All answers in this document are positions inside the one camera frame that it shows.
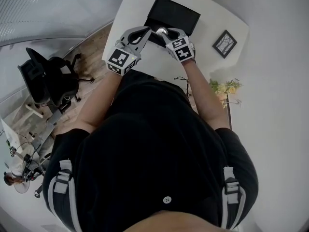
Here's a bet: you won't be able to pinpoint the person's left forearm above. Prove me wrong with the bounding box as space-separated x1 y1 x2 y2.
77 69 124 133

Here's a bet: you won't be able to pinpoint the person's black shirt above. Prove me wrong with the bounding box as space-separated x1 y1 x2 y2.
42 69 259 232

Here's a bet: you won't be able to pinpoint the grey harness strap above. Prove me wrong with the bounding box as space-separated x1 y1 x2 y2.
47 159 83 232
220 166 247 230

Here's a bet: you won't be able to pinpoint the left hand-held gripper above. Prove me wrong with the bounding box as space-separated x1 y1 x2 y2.
106 26 153 77

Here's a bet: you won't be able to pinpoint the yellow flower bouquet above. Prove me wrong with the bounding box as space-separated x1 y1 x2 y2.
209 78 243 110

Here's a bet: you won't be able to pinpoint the black tray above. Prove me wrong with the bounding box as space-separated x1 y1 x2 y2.
143 0 201 49

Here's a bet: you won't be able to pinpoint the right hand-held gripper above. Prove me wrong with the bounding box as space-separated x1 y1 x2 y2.
160 27 197 63

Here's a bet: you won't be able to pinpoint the person's right forearm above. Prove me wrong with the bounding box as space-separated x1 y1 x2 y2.
181 59 230 131

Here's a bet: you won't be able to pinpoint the person's head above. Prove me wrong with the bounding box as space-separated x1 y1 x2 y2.
123 210 239 232

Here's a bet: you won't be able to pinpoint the black cable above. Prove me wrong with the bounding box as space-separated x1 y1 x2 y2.
173 75 193 99

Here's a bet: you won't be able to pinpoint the black office chair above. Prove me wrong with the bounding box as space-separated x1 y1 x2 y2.
17 47 95 115

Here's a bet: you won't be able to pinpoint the black picture frame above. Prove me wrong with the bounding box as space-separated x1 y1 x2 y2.
211 29 238 59

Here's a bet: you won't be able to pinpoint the window blinds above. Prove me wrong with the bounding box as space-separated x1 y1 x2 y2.
0 0 115 47

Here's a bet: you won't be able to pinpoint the tangle of black cables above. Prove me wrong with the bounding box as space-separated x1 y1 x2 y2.
14 139 47 181

